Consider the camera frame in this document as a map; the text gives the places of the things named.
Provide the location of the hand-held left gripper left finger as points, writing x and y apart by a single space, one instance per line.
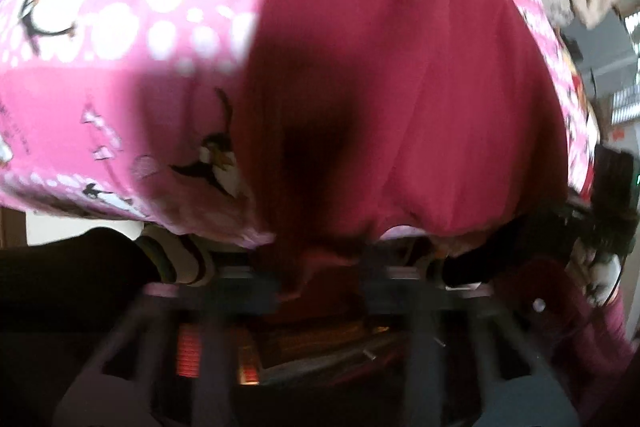
240 304

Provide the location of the person's striped sock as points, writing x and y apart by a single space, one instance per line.
180 257

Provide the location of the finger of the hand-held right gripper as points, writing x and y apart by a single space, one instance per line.
500 252

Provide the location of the pink penguin print blanket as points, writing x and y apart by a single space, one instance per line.
100 82

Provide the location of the dark red fleece garment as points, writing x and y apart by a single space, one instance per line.
390 82

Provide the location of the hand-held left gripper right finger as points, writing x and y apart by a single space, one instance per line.
395 302

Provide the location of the person's black trouser leg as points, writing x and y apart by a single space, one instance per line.
65 277

